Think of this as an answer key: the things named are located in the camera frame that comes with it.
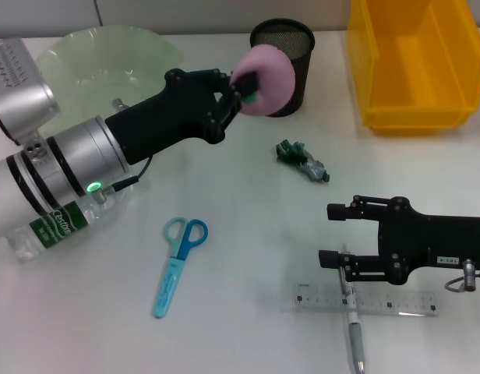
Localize green wavy glass fruit plate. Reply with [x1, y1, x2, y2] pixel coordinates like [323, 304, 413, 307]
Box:
[35, 25, 185, 157]

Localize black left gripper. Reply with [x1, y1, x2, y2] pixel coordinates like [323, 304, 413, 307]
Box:
[105, 68, 261, 165]

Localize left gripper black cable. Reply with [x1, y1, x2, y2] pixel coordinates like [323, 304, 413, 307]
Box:
[90, 155, 154, 203]

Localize clear green-label water bottle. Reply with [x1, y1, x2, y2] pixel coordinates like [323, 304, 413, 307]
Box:
[5, 186, 120, 263]

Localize blue capped scissors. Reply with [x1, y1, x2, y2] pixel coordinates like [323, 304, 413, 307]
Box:
[152, 217, 209, 319]

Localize pink toy peach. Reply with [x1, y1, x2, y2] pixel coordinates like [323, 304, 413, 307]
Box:
[230, 44, 297, 117]

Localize silver white pen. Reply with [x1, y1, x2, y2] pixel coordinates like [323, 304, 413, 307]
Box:
[339, 243, 368, 374]

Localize yellow plastic bin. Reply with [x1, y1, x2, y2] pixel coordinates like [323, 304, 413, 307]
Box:
[345, 0, 480, 136]

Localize green plastic wrapper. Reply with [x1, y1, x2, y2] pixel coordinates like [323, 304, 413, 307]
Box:
[274, 139, 331, 183]

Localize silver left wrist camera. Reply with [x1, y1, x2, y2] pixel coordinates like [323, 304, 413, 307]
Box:
[0, 37, 62, 146]

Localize transparent plastic ruler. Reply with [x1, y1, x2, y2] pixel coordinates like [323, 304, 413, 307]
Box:
[292, 282, 438, 317]

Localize black mesh pen holder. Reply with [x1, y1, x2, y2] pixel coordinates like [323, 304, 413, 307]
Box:
[249, 18, 316, 117]

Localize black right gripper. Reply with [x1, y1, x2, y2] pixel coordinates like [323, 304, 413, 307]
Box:
[318, 196, 480, 286]

